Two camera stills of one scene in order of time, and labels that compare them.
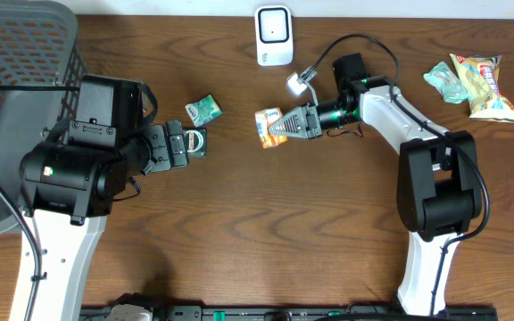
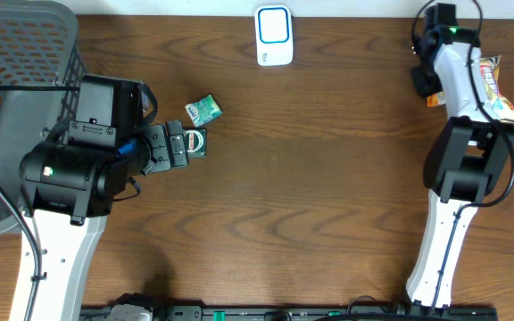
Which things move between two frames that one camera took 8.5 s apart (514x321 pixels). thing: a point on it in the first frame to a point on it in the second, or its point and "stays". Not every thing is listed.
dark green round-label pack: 195,141 stays
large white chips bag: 480,80 stays
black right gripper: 310,131 to 420,86
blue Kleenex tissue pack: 203,111 stays
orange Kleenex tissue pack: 263,119 to 436,99
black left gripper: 160,139 stays
